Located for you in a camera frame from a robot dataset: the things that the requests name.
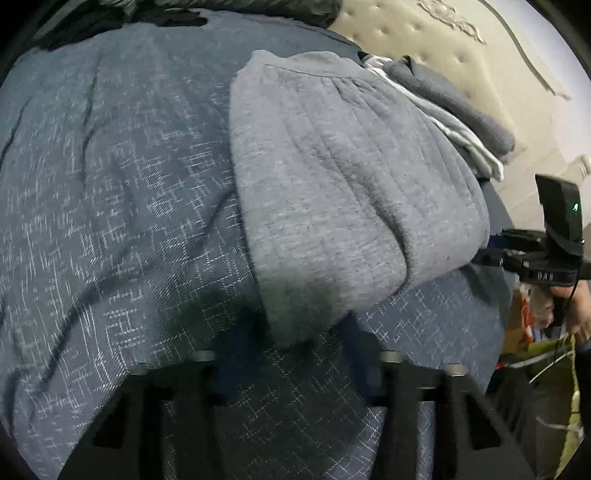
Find light grey knit sweater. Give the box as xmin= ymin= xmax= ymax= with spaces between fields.
xmin=229 ymin=50 xmax=490 ymax=348

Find grey and white folded clothes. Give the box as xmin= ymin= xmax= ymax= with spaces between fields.
xmin=360 ymin=52 xmax=517 ymax=182

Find person right hand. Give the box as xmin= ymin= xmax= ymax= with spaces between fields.
xmin=530 ymin=281 xmax=591 ymax=345

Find black tracker box green light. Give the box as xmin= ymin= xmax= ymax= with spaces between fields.
xmin=535 ymin=174 xmax=584 ymax=257

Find yellow green bag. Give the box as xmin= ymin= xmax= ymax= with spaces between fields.
xmin=489 ymin=338 xmax=590 ymax=479

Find dark blue patterned bedsheet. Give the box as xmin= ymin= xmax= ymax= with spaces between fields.
xmin=1 ymin=10 xmax=512 ymax=479

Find beige tufted headboard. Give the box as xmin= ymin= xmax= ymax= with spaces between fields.
xmin=327 ymin=0 xmax=591 ymax=232

